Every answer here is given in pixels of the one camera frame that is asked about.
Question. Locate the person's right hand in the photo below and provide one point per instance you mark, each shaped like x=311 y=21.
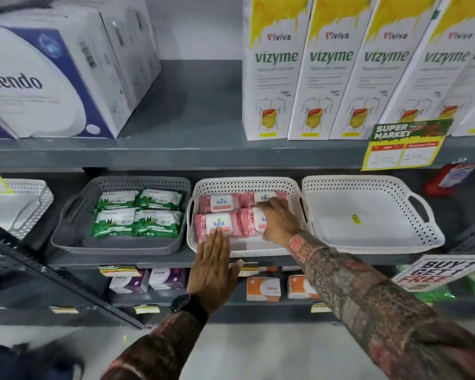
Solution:
x=282 y=221

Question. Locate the person's left hand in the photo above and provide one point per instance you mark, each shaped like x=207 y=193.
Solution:
x=211 y=279

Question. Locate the person's right thumb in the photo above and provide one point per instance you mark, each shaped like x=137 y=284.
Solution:
x=264 y=206

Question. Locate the person's left thumb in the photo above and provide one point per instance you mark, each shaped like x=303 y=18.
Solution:
x=237 y=269

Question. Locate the person's left middle finger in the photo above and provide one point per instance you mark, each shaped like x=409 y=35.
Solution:
x=216 y=245

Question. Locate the person's left little finger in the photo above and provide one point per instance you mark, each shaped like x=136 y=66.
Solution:
x=200 y=255

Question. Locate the pink wet wipes packet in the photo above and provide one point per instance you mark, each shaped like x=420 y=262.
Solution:
x=255 y=197
x=252 y=221
x=219 y=202
x=217 y=222

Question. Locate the person's left forearm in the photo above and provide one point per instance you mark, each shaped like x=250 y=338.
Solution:
x=158 y=350

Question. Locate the person's right forearm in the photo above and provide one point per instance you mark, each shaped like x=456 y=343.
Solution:
x=372 y=304

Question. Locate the yellow shelf price label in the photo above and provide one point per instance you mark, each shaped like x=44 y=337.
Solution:
x=249 y=269
x=146 y=309
x=320 y=307
x=64 y=309
x=118 y=271

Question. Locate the white perforated plastic basket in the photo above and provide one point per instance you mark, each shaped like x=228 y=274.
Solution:
x=372 y=225
x=19 y=209
x=245 y=247

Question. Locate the orange white small box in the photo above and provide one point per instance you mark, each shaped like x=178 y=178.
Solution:
x=301 y=288
x=263 y=289

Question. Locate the purple white small box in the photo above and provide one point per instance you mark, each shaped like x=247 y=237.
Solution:
x=128 y=281
x=167 y=279

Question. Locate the black wrist watch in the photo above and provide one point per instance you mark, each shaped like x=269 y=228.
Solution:
x=188 y=304

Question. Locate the green wet wipes packet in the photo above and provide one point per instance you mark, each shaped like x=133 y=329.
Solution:
x=156 y=223
x=160 y=199
x=116 y=199
x=113 y=223

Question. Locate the small yellow sticker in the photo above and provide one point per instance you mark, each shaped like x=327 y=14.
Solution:
x=355 y=219

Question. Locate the grey metal shelving unit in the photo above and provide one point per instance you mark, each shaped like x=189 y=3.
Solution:
x=198 y=122

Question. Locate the grey perforated plastic basket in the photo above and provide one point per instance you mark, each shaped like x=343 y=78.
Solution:
x=75 y=229

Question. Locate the yellow green price sign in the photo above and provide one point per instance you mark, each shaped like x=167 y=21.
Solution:
x=405 y=146

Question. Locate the dark perforated metal shelf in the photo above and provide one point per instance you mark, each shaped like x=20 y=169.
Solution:
x=43 y=269

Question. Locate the white red offer sign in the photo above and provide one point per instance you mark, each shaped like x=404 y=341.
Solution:
x=439 y=273

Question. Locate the person's dark trousers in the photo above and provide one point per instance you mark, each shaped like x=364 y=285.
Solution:
x=27 y=362

